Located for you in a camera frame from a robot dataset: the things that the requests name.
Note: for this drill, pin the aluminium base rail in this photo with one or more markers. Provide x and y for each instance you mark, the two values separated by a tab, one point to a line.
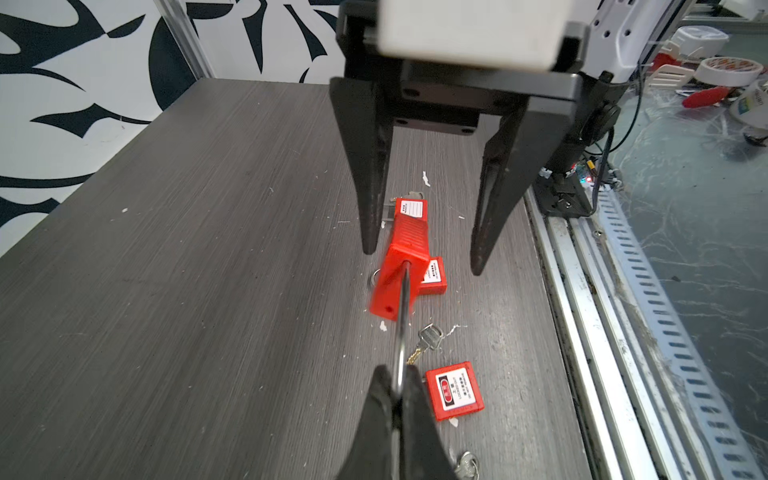
634	427

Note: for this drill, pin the small key on ring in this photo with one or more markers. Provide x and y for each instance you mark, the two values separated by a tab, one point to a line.
467	467

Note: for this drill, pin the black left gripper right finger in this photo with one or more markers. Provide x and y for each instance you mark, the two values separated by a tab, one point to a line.
421	453

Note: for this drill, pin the white cable duct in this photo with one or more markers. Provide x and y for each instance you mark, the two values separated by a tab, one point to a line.
692	387

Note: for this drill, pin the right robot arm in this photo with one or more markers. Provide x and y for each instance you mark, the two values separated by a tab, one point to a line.
623	35

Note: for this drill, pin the white tape roll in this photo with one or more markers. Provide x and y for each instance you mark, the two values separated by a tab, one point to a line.
728	71

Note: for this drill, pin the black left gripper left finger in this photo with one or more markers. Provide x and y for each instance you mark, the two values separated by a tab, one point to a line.
371	453

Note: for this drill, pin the aluminium cage frame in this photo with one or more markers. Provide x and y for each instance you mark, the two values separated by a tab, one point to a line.
174	14

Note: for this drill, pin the red padlock long shackle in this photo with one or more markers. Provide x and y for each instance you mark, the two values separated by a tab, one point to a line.
413	205

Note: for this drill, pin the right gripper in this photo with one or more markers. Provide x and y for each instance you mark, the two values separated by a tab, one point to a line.
426	64

